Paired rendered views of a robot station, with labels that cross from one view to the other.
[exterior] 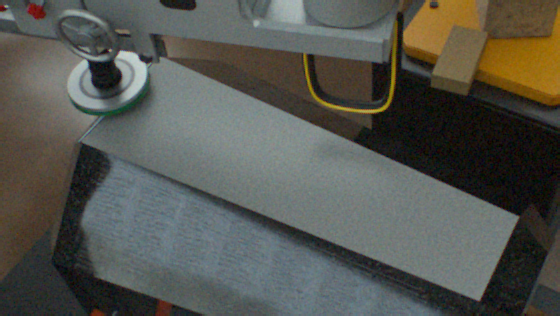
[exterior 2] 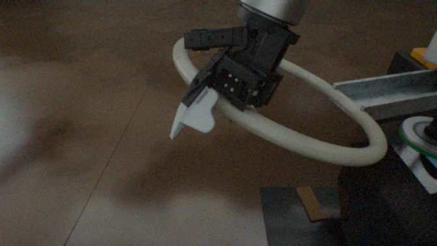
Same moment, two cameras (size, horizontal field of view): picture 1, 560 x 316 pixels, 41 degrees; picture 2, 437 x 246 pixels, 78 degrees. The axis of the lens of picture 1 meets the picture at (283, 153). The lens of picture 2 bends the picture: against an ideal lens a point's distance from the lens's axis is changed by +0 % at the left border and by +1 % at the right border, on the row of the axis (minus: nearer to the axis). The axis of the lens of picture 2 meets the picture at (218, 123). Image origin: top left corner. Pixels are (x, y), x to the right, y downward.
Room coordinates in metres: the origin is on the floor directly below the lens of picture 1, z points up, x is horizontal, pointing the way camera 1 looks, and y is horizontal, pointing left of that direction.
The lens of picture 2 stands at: (1.35, 1.48, 1.50)
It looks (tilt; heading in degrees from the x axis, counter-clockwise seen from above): 38 degrees down; 321
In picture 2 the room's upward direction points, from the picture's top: straight up
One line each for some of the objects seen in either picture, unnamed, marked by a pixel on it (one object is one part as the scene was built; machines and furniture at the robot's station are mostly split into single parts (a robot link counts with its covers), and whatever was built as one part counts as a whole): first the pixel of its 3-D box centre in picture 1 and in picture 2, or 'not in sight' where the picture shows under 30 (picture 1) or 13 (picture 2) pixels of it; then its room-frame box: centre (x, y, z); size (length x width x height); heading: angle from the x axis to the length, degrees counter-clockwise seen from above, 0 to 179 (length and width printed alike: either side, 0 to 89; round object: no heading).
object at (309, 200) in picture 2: not in sight; (310, 202); (1.79, 0.33, 0.02); 0.25 x 0.10 x 0.01; 151
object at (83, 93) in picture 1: (107, 79); (436, 135); (1.42, 0.43, 0.89); 0.21 x 0.21 x 0.01
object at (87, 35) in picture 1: (94, 25); not in sight; (1.26, 0.36, 1.22); 0.15 x 0.10 x 0.15; 68
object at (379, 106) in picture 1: (350, 65); not in sight; (1.17, -0.18, 1.07); 0.23 x 0.03 x 0.32; 68
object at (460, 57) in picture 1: (459, 59); not in sight; (1.38, -0.51, 0.81); 0.20 x 0.10 x 0.05; 149
